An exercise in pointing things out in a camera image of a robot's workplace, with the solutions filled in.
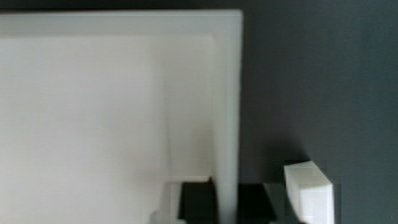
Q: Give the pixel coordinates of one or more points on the white boundary fence frame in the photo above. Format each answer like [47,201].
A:
[302,196]

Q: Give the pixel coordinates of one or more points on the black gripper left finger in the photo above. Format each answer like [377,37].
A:
[198,203]

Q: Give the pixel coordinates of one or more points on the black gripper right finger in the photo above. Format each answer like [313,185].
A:
[255,206]

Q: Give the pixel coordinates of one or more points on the white drawer cabinet box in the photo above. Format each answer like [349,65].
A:
[119,101]

